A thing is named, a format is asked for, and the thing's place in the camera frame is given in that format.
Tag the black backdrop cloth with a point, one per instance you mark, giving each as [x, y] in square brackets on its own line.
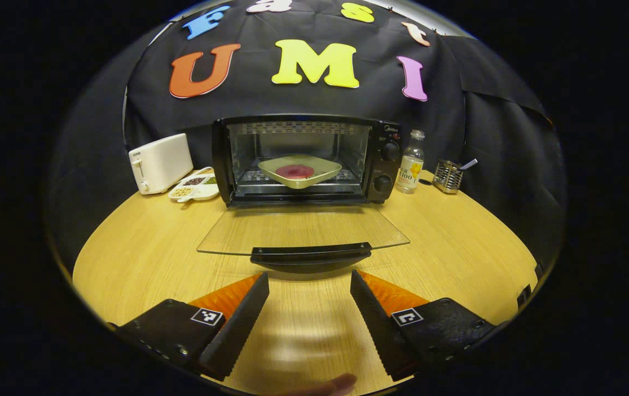
[303, 102]

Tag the white toaster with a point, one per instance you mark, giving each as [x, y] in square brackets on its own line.
[160, 162]

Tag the black electric oven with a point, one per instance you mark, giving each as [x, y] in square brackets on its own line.
[383, 165]

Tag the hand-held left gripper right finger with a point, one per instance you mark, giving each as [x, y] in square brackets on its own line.
[375, 324]

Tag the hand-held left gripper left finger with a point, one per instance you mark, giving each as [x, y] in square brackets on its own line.
[237, 330]

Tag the pink ham slice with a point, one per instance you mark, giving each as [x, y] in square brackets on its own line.
[294, 171]

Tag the clear glass bottle yellow label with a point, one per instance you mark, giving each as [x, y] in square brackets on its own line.
[409, 168]

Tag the white rectangular plate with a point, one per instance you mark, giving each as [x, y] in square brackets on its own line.
[323, 173]

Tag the white divided snack dish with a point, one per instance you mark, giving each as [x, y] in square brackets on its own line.
[196, 190]

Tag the striped white stick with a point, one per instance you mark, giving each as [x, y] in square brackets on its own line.
[469, 164]

